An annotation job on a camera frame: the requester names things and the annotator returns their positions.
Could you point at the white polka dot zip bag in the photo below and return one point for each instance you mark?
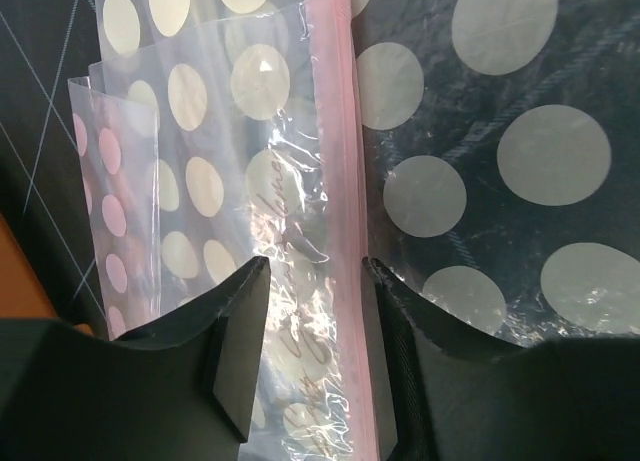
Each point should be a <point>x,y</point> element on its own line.
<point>502,149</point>

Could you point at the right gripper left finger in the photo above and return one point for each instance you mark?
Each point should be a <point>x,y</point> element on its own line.
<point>181,387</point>

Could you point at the pink polka dot zip bag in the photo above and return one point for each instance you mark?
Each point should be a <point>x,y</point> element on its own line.
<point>214,131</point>

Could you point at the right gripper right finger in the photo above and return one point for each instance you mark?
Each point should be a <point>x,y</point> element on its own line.
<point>445,390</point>

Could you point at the orange plastic basket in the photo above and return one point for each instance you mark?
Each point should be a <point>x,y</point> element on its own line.
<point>22,295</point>

